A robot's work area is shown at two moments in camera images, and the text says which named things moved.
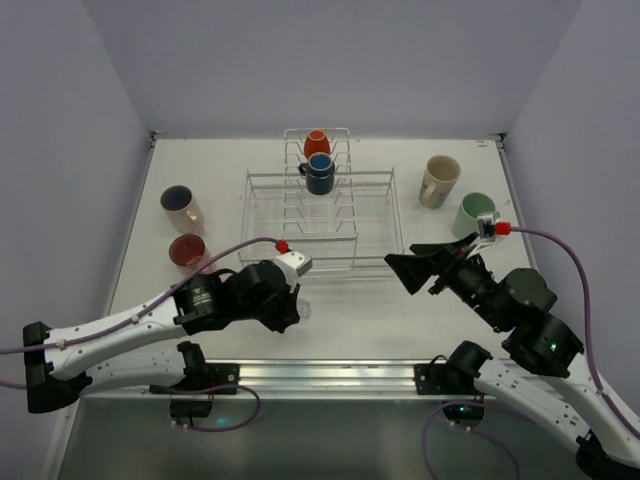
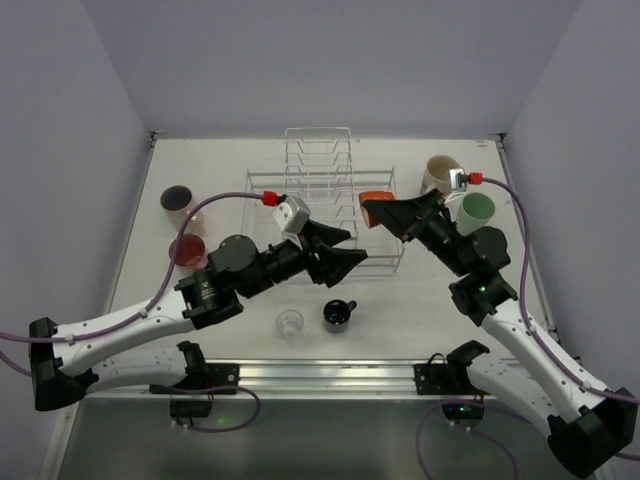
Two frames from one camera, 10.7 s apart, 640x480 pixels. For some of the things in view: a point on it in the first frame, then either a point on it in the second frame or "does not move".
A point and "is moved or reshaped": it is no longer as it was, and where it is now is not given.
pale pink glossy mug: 181,206 does not move
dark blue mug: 319,171 → 336,315
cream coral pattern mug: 439,181 does not move
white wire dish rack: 336,219 does not move
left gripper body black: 282,310 → 313,255
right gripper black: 443,270 → 426,220
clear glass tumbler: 304,308 is moved or reshaped
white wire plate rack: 307,215 does not move
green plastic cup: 466,219 does not move
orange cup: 316,142 → 370,219
